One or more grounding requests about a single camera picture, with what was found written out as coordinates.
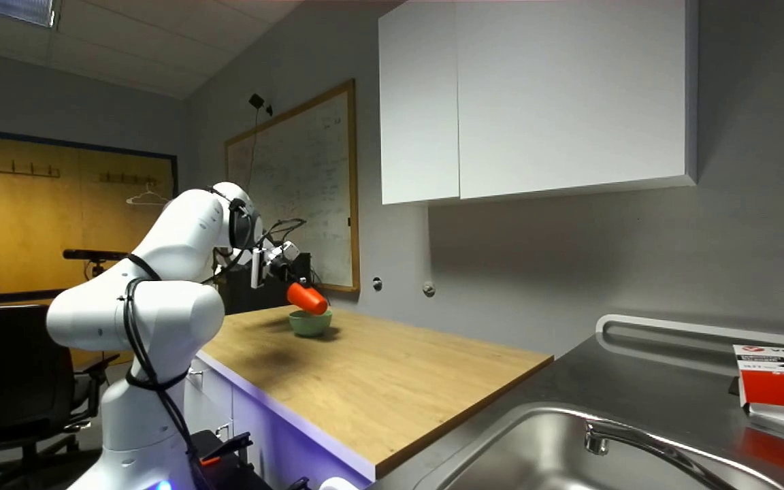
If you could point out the black office chair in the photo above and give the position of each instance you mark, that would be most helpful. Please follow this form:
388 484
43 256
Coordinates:
43 398

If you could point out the red and white box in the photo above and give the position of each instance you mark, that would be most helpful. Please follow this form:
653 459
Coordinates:
780 384

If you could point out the wood framed whiteboard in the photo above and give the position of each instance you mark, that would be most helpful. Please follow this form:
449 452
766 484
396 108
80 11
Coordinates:
302 165

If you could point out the orange plastic cup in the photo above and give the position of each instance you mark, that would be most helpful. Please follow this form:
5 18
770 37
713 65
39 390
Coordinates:
310 301

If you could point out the chrome sink faucet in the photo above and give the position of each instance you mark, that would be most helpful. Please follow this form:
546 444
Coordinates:
600 433

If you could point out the green bowl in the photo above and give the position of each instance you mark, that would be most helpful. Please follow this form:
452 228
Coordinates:
309 326

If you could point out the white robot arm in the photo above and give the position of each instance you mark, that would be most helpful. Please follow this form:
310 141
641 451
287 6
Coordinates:
162 305

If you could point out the white base cabinets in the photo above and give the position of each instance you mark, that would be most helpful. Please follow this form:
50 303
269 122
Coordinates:
283 451

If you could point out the white wall cabinet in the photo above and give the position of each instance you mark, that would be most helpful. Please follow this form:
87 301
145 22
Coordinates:
533 96

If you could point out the stainless steel sink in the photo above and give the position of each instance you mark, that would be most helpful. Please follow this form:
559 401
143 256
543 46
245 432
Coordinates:
645 405

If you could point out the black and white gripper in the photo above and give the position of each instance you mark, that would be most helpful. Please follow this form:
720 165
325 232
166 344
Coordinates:
280 262

